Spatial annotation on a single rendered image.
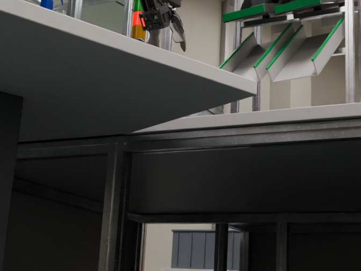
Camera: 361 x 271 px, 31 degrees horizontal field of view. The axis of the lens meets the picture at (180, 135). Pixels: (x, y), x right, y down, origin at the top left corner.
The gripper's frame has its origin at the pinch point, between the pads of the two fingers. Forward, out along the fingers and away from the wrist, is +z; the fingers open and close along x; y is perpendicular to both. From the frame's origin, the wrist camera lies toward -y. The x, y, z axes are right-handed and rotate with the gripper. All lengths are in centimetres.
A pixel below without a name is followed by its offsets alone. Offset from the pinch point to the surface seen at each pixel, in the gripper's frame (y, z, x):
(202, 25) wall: -379, 90, -157
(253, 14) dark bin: 5.2, -7.9, 29.7
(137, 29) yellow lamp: -15.3, -3.9, -18.0
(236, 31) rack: -4.7, -1.2, 19.7
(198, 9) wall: -385, 76, -160
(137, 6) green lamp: -20.6, -10.4, -18.5
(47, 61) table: 78, -23, 16
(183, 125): 41.3, 7.0, 19.2
